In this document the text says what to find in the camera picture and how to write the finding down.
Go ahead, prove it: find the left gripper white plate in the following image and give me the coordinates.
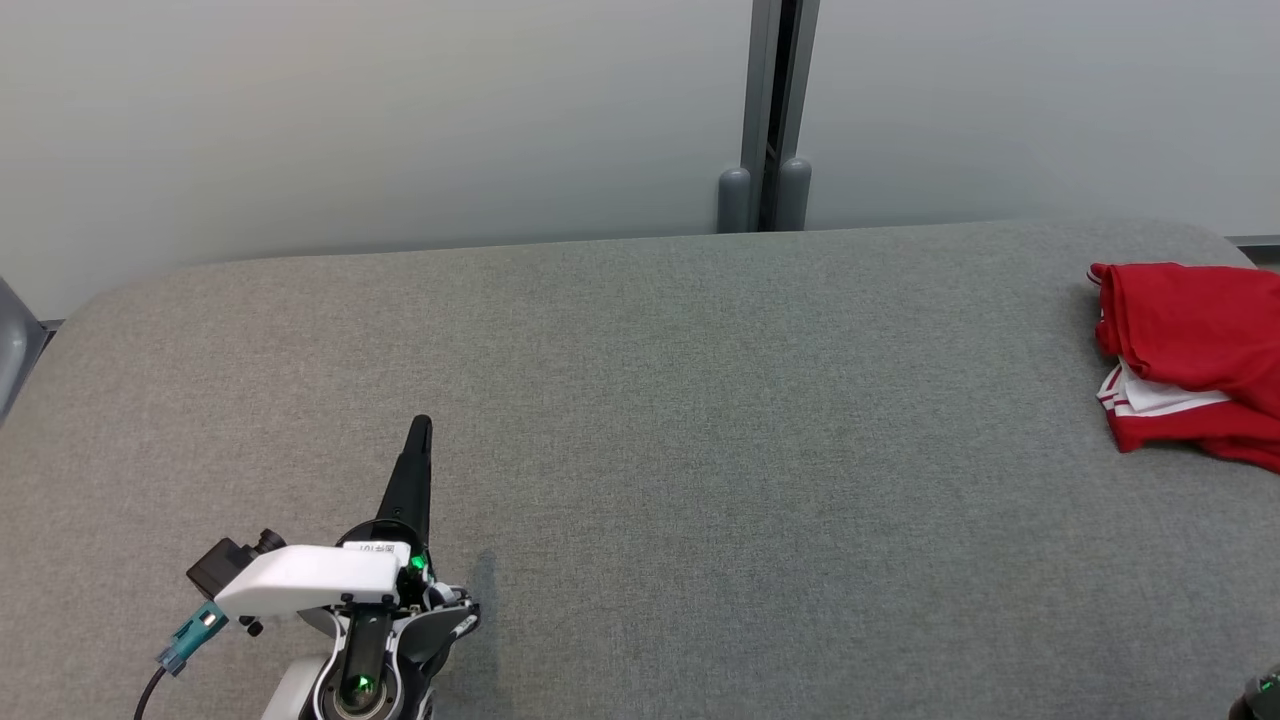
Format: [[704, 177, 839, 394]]
[[213, 415, 441, 621]]

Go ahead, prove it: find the red white Bulls jersey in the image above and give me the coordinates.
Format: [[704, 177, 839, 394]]
[[1088, 262, 1280, 419]]

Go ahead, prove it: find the grey fabric sofa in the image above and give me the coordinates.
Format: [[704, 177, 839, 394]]
[[0, 218, 1280, 720]]

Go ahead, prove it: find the grey metal support leg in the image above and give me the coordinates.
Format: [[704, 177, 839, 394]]
[[0, 275, 51, 421]]

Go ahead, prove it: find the left camera cable teal plug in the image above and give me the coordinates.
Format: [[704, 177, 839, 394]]
[[135, 600, 229, 720]]

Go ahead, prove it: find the grey partition post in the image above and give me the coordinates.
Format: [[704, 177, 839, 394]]
[[715, 0, 821, 233]]

